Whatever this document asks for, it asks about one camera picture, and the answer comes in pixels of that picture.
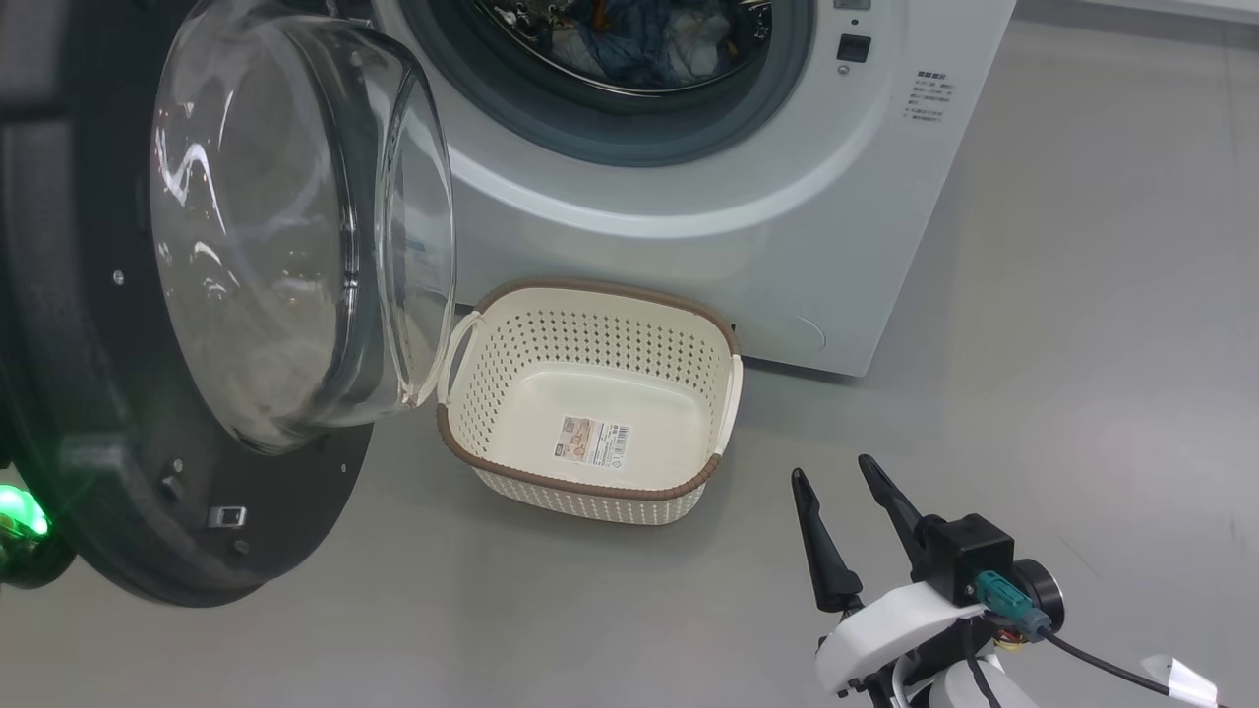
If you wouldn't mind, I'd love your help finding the white board panel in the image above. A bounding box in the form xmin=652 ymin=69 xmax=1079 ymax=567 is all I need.
xmin=1102 ymin=0 xmax=1259 ymax=15

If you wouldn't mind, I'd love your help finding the basket barcode sticker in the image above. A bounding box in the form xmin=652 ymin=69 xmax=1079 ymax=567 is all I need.
xmin=553 ymin=415 xmax=631 ymax=466

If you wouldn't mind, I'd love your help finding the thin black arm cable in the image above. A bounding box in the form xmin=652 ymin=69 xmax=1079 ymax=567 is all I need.
xmin=959 ymin=619 xmax=1004 ymax=708

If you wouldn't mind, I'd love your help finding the white cable tag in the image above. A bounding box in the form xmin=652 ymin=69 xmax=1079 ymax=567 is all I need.
xmin=1139 ymin=654 xmax=1221 ymax=708

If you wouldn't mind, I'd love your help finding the blue bear-print garment white trim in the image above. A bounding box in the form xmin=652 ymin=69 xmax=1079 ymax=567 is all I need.
xmin=551 ymin=5 xmax=739 ymax=88

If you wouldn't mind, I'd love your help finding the small printed text label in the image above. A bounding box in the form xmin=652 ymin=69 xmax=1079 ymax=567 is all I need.
xmin=910 ymin=71 xmax=957 ymax=123

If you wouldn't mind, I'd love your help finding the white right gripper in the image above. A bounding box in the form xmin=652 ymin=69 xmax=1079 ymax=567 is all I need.
xmin=791 ymin=453 xmax=985 ymax=697

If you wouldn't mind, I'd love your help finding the steel washing machine drum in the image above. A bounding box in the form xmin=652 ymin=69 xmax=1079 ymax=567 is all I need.
xmin=472 ymin=0 xmax=773 ymax=94

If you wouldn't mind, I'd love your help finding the white perforated basket brown rim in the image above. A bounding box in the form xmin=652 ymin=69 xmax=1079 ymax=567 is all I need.
xmin=436 ymin=277 xmax=744 ymax=526

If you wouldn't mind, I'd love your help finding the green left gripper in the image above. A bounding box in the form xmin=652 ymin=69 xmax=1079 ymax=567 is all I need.
xmin=0 ymin=482 xmax=50 ymax=542

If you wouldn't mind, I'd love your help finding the black round glass washer door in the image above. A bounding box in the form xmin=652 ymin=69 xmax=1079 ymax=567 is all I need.
xmin=0 ymin=0 xmax=458 ymax=608

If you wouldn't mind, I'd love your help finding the white front-load washing machine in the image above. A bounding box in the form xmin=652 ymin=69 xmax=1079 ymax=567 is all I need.
xmin=369 ymin=0 xmax=1017 ymax=378

